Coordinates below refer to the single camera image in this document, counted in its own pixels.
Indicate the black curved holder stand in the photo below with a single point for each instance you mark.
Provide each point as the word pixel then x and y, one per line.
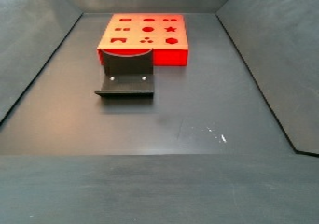
pixel 129 74

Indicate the red shape sorter block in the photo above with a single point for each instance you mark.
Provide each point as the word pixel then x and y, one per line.
pixel 134 33

